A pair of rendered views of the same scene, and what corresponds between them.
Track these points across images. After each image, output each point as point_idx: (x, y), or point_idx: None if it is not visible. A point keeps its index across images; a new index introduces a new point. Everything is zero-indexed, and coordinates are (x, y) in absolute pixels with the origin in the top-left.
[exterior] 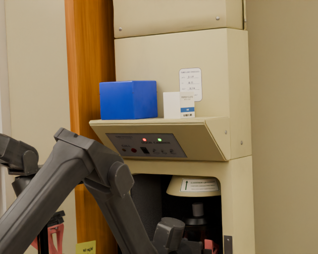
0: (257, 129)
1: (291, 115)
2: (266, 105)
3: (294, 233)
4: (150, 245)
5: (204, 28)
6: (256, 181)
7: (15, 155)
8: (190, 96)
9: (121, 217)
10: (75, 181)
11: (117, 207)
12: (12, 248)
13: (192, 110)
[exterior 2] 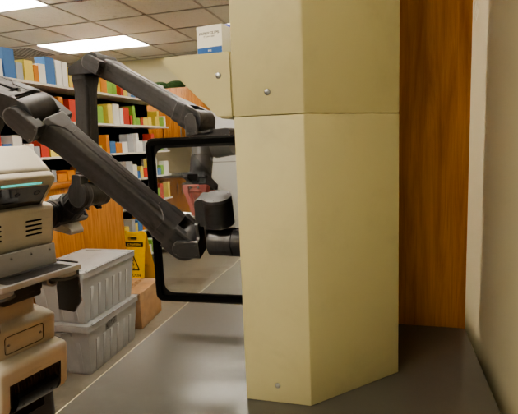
0: None
1: None
2: None
3: None
4: (150, 210)
5: None
6: (515, 177)
7: (181, 117)
8: (215, 30)
9: (77, 167)
10: None
11: (63, 156)
12: None
13: (218, 51)
